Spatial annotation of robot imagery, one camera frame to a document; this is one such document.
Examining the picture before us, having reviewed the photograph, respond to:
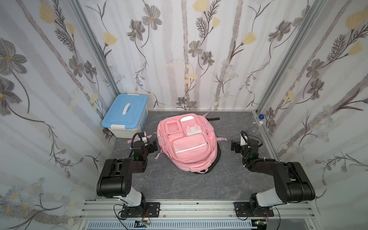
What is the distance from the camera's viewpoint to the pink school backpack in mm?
843

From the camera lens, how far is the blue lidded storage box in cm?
92

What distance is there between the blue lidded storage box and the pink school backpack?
6.1 inches
